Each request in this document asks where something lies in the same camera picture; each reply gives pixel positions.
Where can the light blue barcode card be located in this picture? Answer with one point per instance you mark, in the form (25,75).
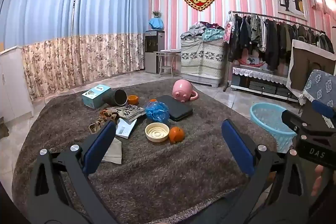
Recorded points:
(126,129)

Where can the small potted plant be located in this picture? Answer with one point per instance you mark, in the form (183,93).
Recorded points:
(156,13)

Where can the blue and floral curtain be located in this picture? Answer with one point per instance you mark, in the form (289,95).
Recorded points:
(52,16)

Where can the small round side table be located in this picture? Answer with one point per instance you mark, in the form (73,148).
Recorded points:
(168,58)

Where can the cream round ridged bowl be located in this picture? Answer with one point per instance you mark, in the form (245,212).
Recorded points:
(157,132)

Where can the white cabinet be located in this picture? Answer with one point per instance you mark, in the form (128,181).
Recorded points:
(13,82)

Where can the small orange bowl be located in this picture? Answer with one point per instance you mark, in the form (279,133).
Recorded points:
(133,99)

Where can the orange fruit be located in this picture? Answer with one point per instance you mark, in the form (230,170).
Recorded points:
(176,134)

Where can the brown board with white frame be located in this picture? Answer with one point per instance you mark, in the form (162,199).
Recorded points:
(309,69)

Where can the patterned cloth covered appliance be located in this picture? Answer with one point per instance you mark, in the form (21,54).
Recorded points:
(202,58)

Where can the black flat case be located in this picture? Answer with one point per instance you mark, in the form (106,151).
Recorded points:
(177,108)

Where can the blue flower patterned cloth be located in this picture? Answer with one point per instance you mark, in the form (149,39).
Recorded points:
(321,86)

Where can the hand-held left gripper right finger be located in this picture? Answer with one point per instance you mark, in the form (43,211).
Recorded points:
(237,146)

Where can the blue covered water bottle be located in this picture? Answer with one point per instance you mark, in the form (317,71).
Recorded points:
(156,23)

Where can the pile of folded clothes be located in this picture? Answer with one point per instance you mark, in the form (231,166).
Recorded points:
(202,29)

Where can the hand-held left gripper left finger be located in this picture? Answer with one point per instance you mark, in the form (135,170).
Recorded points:
(98,146)

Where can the metal clothes rack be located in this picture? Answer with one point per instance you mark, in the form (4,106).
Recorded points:
(275,18)

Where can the light blue plastic basket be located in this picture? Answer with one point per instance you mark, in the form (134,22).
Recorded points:
(267,121)

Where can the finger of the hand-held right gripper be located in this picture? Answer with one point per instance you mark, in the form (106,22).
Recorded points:
(323,108)
(292,119)

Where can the low cabinet with lace cloth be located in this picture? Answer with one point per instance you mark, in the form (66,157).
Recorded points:
(260,77)

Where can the pink pig toy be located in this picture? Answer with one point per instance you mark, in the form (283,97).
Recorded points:
(183,91)

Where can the black cylindrical cup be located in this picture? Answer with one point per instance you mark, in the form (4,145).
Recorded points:
(116,96)

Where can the blue plastic bag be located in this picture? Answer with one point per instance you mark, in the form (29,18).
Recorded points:
(157,111)

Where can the person's right hand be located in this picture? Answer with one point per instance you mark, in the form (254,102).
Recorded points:
(318,179)

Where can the row of hanging clothes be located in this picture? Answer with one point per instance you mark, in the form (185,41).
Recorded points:
(273,35)

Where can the curtain pull rod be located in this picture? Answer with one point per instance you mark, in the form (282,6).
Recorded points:
(74,16)

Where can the grey water dispenser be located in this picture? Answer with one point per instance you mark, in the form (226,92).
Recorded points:
(153,52)

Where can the teal cardboard box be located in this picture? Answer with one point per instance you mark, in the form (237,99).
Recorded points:
(95,95)

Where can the newspaper printed packet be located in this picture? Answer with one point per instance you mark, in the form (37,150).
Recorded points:
(128,111)

